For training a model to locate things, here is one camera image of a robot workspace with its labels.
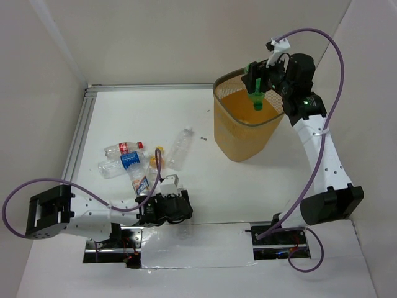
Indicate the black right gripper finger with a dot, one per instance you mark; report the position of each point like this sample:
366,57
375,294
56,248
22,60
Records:
250,84
254,70

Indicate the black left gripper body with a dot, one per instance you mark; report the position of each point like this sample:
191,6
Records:
185,207

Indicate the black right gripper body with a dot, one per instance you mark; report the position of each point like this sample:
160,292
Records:
276,79

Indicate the green plastic bottle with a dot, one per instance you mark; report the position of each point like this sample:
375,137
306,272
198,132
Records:
258,97

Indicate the orange label yellow cap bottle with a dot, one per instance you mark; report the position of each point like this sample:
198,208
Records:
152,169

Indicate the white blue label bottle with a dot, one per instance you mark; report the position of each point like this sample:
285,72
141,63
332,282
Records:
140,183

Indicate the clear bottle white cap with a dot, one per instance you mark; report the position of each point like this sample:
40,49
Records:
179,149

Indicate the blue label water bottle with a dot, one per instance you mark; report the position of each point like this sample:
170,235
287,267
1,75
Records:
116,167

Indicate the clear crushed plastic bottle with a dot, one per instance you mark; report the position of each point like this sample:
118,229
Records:
184,230

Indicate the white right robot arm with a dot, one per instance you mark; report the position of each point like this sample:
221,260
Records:
329,194

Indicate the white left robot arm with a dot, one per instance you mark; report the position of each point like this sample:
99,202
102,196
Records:
58,210

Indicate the yellow mesh waste bin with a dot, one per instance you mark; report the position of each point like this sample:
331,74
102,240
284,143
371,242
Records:
240,131

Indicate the red label cola bottle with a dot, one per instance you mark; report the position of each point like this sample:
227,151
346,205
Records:
117,150

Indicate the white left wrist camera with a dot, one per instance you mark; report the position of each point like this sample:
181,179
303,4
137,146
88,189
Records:
170,185

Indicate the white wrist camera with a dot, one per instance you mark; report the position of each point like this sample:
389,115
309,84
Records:
170,185
277,48

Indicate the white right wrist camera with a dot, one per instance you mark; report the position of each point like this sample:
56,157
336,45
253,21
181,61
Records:
277,48

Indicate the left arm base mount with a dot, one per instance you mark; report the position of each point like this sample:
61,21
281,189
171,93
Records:
125,248

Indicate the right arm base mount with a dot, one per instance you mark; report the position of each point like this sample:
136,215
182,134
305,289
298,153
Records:
278,245

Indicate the aluminium frame rail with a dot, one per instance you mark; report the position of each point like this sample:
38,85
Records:
154,116

